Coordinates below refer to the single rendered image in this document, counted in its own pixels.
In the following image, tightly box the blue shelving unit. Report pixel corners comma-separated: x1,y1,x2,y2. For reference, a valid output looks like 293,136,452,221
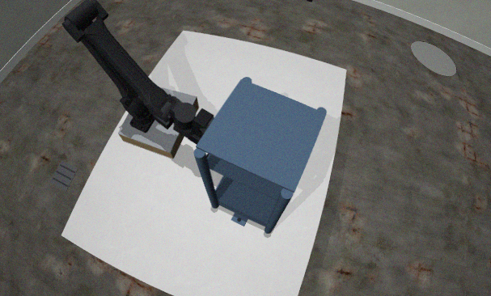
193,77,327,234

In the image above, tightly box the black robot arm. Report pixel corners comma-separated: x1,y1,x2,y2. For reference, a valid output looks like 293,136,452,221
62,0,214,144

